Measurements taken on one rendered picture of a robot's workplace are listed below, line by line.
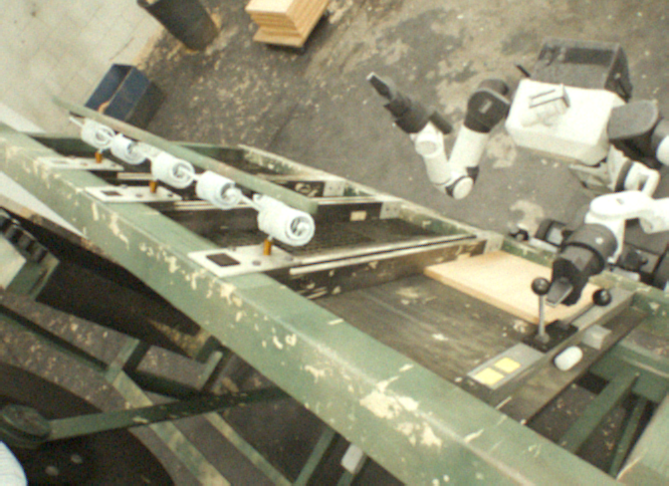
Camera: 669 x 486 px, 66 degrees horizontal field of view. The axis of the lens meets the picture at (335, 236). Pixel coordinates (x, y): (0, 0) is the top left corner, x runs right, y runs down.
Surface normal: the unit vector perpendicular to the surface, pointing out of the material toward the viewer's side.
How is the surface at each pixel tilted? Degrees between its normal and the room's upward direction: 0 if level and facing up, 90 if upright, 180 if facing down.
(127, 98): 90
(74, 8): 90
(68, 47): 90
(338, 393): 32
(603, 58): 23
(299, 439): 0
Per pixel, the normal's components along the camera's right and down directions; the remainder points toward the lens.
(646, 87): -0.46, -0.44
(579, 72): -0.63, -0.07
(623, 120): -0.78, -0.32
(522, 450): 0.19, -0.94
